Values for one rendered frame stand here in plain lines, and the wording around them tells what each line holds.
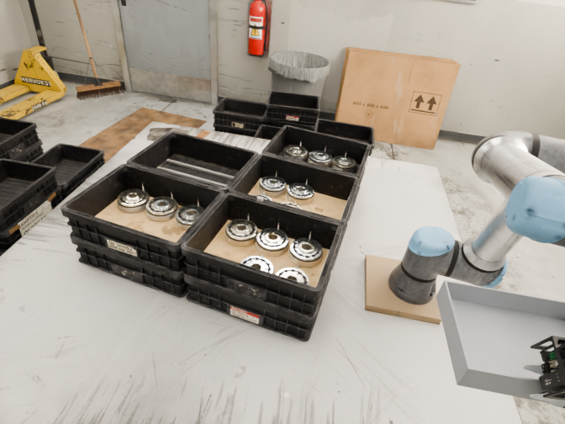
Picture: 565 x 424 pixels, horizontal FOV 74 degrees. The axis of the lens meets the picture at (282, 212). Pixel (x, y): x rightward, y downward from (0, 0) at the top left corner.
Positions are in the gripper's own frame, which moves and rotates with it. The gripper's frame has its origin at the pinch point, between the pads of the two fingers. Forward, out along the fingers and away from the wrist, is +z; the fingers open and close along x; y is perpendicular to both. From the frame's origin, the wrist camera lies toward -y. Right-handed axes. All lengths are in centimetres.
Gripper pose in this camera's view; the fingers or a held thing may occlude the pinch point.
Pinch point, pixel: (548, 389)
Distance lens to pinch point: 79.7
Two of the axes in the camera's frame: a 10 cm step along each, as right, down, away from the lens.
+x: -1.3, 8.0, -5.8
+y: -9.9, -1.3, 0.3
